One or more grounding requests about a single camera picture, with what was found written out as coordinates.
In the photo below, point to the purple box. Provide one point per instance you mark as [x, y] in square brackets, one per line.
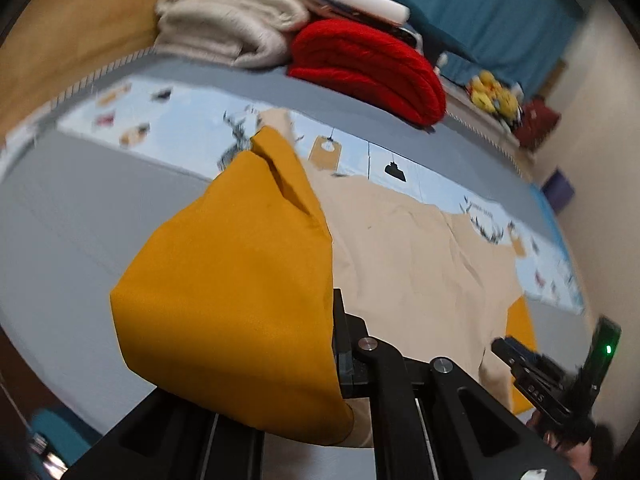
[559, 190]

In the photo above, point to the yellow plush toy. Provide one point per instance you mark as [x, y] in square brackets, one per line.
[506, 102]
[484, 84]

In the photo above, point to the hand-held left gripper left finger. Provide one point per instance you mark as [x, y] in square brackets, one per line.
[150, 440]

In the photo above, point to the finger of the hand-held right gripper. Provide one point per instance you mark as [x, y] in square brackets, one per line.
[525, 372]
[520, 349]

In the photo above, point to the white folded blanket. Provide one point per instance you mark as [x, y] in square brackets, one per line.
[225, 15]

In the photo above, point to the red folded blanket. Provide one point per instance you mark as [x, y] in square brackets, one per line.
[370, 70]

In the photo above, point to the teal object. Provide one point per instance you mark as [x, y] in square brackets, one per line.
[62, 435]

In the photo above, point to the grey printed bed sheet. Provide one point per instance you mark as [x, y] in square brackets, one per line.
[75, 220]

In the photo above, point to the person's right hand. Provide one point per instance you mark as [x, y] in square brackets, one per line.
[575, 455]

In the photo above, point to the white bed ledge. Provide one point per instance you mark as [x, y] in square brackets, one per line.
[480, 125]

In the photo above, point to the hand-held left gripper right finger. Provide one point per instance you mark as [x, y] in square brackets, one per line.
[345, 370]

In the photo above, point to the blue curtain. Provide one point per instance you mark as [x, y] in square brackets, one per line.
[490, 10]

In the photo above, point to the maroon cushion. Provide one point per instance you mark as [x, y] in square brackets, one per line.
[537, 122]

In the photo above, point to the beige and yellow hooded jacket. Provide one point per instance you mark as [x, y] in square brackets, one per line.
[225, 285]

